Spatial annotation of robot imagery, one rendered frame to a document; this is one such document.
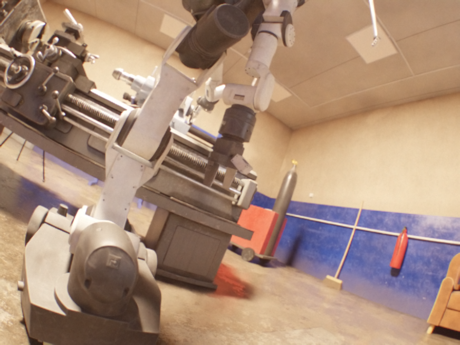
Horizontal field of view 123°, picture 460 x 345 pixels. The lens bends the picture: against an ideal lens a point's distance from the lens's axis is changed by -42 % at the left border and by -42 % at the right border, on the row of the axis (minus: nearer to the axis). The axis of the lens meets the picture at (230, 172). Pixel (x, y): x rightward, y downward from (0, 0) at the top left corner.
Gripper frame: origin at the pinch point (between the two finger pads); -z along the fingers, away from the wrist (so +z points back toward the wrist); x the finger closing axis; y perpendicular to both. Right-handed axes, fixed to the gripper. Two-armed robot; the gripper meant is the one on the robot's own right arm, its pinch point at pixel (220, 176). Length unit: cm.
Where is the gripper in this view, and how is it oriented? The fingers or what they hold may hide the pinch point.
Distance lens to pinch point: 56.8
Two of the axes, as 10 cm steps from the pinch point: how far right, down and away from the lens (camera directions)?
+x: 4.2, 1.2, 9.0
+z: 3.1, -9.5, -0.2
